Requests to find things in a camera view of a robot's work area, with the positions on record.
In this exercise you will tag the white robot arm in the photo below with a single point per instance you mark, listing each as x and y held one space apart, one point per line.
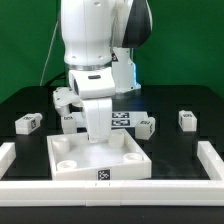
98 36

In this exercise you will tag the white square table top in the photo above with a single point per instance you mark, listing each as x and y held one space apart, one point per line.
74 157

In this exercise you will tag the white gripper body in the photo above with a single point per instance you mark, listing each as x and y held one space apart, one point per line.
97 113

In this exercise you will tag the fiducial marker sheet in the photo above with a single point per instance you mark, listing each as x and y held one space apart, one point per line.
124 119

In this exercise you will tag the white U-shaped fence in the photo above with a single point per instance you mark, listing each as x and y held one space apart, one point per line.
208 192

